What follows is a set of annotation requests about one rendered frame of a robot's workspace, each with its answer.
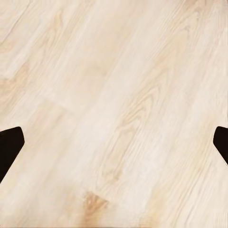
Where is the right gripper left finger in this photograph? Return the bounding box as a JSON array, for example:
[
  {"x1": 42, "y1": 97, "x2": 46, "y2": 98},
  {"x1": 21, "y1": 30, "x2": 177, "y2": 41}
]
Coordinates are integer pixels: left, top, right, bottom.
[{"x1": 0, "y1": 126, "x2": 25, "y2": 183}]

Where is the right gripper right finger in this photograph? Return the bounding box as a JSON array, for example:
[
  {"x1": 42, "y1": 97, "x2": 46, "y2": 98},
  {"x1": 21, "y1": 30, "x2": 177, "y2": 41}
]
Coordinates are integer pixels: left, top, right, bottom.
[{"x1": 213, "y1": 126, "x2": 228, "y2": 164}]

